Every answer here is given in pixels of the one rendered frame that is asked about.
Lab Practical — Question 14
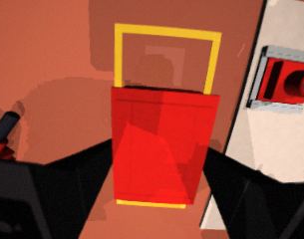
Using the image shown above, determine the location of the yellow rectangular outline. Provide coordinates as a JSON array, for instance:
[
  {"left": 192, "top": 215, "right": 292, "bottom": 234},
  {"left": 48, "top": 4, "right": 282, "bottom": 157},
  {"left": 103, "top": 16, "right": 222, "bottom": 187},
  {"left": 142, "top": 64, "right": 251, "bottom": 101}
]
[{"left": 115, "top": 23, "right": 222, "bottom": 208}]

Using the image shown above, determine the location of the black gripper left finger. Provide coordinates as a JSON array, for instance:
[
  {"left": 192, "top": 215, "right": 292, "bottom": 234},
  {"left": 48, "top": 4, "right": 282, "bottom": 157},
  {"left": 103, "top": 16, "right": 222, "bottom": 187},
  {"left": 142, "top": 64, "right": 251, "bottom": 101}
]
[{"left": 0, "top": 138, "right": 113, "bottom": 239}]

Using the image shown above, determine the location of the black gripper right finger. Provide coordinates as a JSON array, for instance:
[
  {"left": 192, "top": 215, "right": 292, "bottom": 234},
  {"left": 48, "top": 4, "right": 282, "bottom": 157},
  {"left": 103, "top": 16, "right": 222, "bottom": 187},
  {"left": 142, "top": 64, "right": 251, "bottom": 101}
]
[{"left": 202, "top": 147, "right": 304, "bottom": 239}]

